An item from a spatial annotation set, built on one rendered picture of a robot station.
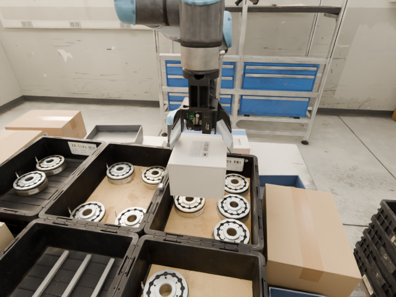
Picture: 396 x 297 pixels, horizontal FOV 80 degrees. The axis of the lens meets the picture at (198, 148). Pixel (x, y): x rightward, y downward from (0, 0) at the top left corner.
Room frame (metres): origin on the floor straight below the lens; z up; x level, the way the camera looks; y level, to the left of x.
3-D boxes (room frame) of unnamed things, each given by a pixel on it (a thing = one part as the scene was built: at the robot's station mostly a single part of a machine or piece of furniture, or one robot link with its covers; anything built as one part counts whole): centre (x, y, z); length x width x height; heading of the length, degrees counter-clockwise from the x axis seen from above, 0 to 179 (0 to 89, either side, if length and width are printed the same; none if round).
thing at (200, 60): (0.46, -0.01, 1.33); 0.08 x 0.08 x 0.05
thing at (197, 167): (0.48, -0.01, 1.09); 0.20 x 0.12 x 0.09; 174
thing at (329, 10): (2.61, -0.69, 1.32); 1.20 x 0.45 x 0.06; 84
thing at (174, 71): (2.46, -0.02, 0.60); 0.72 x 0.03 x 0.56; 84
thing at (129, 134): (1.12, 0.46, 0.77); 0.27 x 0.20 x 0.05; 91
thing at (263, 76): (2.37, -0.81, 0.60); 0.72 x 0.03 x 0.56; 84
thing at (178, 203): (0.56, 0.03, 0.86); 0.10 x 0.10 x 0.01
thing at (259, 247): (0.55, -0.04, 0.92); 0.40 x 0.30 x 0.02; 170
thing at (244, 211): (0.53, -0.12, 0.86); 0.10 x 0.10 x 0.01
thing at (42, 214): (0.60, 0.26, 0.92); 0.40 x 0.30 x 0.02; 170
